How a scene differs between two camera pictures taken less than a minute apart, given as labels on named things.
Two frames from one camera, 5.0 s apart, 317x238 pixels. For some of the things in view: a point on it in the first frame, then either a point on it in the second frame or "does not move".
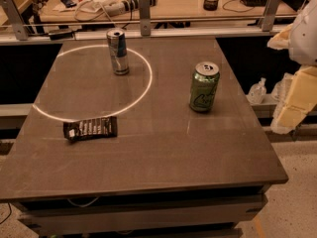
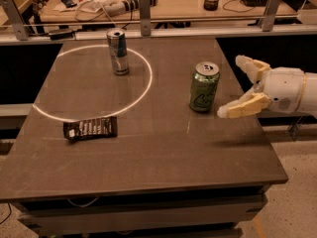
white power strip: [127, 6] does not move
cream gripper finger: [298, 100] to [246, 104]
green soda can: [204, 85] does not move
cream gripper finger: [281, 40] to [251, 66]
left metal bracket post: [21, 30] does not move
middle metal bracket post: [145, 12] does not move
